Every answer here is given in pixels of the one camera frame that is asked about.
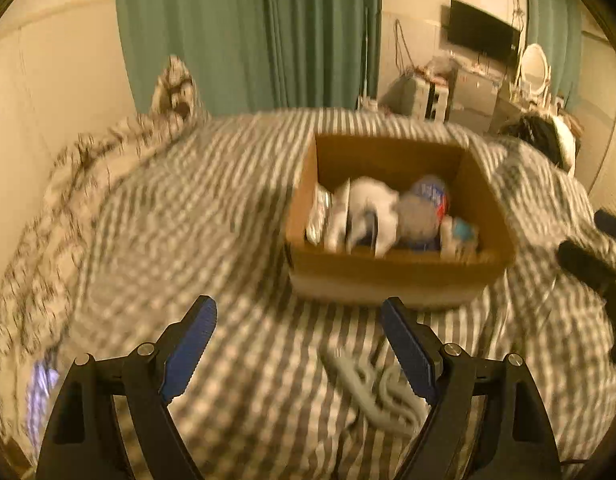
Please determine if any grey white striped bed sheet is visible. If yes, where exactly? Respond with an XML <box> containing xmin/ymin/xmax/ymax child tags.
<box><xmin>0</xmin><ymin>107</ymin><xmax>616</xmax><ymax>480</ymax></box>

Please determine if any grey cabinet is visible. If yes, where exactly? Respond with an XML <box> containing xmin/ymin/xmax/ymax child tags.
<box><xmin>445</xmin><ymin>66</ymin><xmax>504</xmax><ymax>133</ymax></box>

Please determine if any green curtain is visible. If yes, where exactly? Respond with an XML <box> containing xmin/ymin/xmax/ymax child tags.
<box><xmin>110</xmin><ymin>0</ymin><xmax>383</xmax><ymax>115</ymax></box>
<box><xmin>522</xmin><ymin>0</ymin><xmax>586</xmax><ymax>111</ymax></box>

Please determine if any brown cardboard box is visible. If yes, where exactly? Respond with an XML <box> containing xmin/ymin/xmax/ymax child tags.
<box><xmin>285</xmin><ymin>132</ymin><xmax>518</xmax><ymax>311</ymax></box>

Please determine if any silver foil packet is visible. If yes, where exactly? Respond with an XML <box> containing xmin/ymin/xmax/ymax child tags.
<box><xmin>305</xmin><ymin>183</ymin><xmax>335</xmax><ymax>247</ymax></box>

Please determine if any white patterned blanket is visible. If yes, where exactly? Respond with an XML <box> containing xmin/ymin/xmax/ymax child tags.
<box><xmin>0</xmin><ymin>55</ymin><xmax>209</xmax><ymax>371</ymax></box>

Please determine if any white cloth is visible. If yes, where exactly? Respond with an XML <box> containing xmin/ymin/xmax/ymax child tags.
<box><xmin>324</xmin><ymin>176</ymin><xmax>403</xmax><ymax>260</ymax></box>

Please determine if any white cable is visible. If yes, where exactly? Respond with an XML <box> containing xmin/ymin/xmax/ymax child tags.
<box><xmin>322</xmin><ymin>347</ymin><xmax>429</xmax><ymax>436</ymax></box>

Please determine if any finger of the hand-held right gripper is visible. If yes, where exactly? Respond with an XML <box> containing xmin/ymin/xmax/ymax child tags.
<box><xmin>559</xmin><ymin>240</ymin><xmax>616</xmax><ymax>292</ymax></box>
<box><xmin>594</xmin><ymin>209</ymin><xmax>616</xmax><ymax>242</ymax></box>

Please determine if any black wall television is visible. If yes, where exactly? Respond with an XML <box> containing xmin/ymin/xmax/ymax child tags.
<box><xmin>447</xmin><ymin>0</ymin><xmax>521</xmax><ymax>67</ymax></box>

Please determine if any black and white plush toy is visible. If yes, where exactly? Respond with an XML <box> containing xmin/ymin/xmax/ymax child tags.
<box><xmin>499</xmin><ymin>111</ymin><xmax>582</xmax><ymax>177</ymax></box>

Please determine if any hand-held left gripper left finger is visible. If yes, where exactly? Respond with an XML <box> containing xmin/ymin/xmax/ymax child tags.
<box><xmin>35</xmin><ymin>295</ymin><xmax>219</xmax><ymax>480</ymax></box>

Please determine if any small white bottle blue label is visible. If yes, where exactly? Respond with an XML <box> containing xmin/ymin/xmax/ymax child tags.
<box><xmin>439</xmin><ymin>215</ymin><xmax>480</xmax><ymax>260</ymax></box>

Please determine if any white oval vanity mirror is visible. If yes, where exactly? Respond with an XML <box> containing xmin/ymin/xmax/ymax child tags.
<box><xmin>513</xmin><ymin>42</ymin><xmax>550</xmax><ymax>102</ymax></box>

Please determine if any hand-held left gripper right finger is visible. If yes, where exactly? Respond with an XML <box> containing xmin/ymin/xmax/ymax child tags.
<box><xmin>380</xmin><ymin>296</ymin><xmax>564</xmax><ymax>480</ymax></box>

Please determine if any grey plush ball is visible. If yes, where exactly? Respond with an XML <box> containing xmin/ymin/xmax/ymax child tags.
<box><xmin>395</xmin><ymin>194</ymin><xmax>441</xmax><ymax>243</ymax></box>

